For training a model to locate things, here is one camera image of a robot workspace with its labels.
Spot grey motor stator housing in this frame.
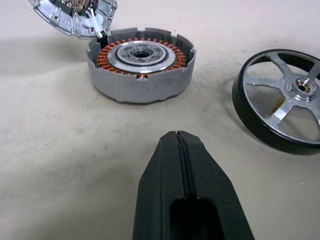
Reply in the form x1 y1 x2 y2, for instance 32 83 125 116
86 26 197 104

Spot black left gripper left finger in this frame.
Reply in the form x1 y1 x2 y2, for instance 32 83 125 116
131 131 191 240

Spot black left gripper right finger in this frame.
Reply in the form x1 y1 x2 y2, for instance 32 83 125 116
176 130 256 240

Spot black rimmed silver spoked rotor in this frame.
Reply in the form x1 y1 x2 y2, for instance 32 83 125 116
231 49 320 153

